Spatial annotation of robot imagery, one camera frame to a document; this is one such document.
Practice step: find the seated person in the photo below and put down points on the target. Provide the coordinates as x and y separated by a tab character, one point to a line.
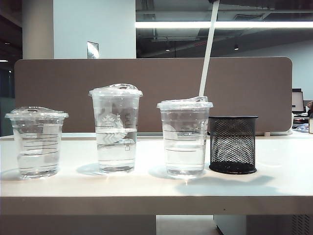
310	109

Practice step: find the medium clear plastic cup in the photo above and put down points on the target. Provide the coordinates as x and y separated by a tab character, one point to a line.
184	156

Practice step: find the large clear plastic cup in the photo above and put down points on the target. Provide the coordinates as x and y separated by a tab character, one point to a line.
115	151

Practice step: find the white drinking straw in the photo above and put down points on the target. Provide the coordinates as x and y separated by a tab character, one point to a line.
209	49

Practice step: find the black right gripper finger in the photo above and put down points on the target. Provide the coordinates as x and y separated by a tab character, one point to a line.
213	1

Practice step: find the long white ceiling light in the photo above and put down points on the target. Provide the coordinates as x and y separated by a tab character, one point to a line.
256	24

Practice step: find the beige box with dark edge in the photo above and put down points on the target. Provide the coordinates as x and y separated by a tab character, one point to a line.
311	125

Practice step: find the black ceiling spotlight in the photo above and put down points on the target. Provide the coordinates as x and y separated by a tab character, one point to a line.
236	47

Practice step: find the small clear cup lid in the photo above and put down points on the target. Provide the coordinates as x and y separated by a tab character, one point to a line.
36	114

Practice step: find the silver wall plaque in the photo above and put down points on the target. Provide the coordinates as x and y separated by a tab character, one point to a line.
92	50

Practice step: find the computer monitor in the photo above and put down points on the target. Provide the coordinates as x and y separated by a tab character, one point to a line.
297	101

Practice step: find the black mesh pen holder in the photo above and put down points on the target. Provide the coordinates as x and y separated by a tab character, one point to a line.
232	151

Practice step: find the large clear cup lid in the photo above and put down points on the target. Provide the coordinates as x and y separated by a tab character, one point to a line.
115	91

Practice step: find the white divider foot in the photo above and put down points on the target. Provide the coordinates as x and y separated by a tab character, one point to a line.
278	132

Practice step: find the medium clear cup lid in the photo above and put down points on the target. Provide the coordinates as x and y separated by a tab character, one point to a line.
183	104

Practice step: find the small clear plastic cup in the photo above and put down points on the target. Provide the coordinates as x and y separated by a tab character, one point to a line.
36	151

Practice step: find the brown fabric desk divider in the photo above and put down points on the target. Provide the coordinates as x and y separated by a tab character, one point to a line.
159	78

